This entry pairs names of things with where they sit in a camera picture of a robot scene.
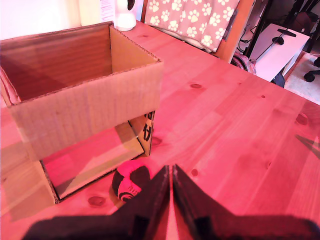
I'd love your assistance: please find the wooden chair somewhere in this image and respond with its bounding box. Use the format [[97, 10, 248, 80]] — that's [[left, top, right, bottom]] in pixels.
[[140, 0, 256, 64]]

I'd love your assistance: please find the patterned backpack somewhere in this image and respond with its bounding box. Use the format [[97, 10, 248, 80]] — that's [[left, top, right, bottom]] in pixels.
[[230, 53, 258, 76]]

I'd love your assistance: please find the paw print blanket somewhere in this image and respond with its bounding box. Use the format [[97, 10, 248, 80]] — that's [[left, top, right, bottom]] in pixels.
[[144, 0, 241, 54]]

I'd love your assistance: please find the small white round camera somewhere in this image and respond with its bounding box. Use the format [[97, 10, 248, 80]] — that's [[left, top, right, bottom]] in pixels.
[[113, 0, 138, 32]]

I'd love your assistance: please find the cream carton box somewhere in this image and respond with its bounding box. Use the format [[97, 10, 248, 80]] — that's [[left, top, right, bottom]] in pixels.
[[78, 0, 117, 27]]

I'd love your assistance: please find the red and black footbag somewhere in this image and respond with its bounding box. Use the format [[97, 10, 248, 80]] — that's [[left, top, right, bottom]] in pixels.
[[111, 160, 152, 204]]

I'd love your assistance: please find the black office chair base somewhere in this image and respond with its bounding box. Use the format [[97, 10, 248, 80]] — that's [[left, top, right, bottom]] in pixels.
[[303, 56, 320, 83]]

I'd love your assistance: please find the white cabinet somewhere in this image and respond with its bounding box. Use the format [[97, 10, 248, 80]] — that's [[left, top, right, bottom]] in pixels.
[[249, 22, 311, 83]]

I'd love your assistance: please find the black device on cabinet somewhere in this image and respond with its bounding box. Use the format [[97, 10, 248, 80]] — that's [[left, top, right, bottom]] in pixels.
[[271, 27, 297, 46]]

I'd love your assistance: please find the cardboard dice tower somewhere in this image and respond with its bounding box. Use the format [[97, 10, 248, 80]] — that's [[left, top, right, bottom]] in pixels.
[[0, 21, 165, 205]]

